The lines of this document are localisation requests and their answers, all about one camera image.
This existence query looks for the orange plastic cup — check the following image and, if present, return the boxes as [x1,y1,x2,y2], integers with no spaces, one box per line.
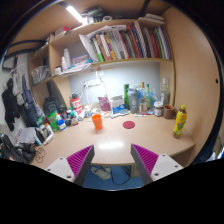
[91,114,104,131]

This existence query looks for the wooden shelf unit with books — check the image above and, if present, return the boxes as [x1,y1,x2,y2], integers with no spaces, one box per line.
[28,4,176,108]

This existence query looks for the yellow drink bottle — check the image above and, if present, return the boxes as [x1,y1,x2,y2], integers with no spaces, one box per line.
[172,104,188,139]

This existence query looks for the blue plastic bag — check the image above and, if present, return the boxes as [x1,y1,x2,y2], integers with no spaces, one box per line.
[134,88,163,111]

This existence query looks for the dark bottle with green cap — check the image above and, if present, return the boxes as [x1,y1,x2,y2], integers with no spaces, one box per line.
[68,109,79,126]

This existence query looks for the red and white canister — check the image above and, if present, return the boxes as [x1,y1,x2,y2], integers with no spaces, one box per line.
[70,93,83,114]

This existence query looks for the flat round red coaster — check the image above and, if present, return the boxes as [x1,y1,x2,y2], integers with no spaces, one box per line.
[122,120,136,130]

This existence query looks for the grey shaker bottle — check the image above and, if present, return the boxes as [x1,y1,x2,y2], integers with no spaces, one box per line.
[127,87,139,114]

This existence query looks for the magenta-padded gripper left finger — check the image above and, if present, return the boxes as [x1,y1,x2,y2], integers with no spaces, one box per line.
[44,144,96,187]

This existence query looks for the brown jar with white lid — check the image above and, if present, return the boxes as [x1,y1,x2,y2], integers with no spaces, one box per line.
[153,101,164,117]

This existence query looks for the clear glass bottle gold cap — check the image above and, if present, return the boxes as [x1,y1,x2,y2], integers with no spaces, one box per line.
[139,81,148,113]

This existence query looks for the brown mug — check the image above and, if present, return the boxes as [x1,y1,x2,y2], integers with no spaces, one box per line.
[162,104,176,120]

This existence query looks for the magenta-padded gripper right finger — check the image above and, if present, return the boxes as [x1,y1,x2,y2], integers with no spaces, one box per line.
[130,143,184,186]

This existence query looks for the white jar with blue label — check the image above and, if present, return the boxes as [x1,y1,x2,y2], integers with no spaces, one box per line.
[84,104,94,118]

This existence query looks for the white cable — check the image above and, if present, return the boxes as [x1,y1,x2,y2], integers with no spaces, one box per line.
[83,84,101,108]

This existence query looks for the green spray bottle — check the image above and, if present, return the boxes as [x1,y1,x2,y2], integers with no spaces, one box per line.
[46,111,59,133]

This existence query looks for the black box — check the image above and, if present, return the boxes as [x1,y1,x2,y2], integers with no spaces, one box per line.
[43,96,59,116]

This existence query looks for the ceiling light bar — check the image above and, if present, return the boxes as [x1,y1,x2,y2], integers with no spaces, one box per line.
[65,4,84,24]

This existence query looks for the dark hanging clothes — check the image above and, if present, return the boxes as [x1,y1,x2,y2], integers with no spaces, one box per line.
[0,71,38,133]

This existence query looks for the white bottle with blue cap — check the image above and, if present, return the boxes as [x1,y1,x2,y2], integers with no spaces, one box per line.
[55,113,67,132]

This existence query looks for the slim bottle with green cap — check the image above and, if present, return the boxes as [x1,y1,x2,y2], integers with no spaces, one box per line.
[145,83,152,111]

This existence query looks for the clear glass bottle white cap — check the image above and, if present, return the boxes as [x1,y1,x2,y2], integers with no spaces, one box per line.
[160,77,171,107]

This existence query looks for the white shoe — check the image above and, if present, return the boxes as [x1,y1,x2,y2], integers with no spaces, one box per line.
[90,165,113,180]

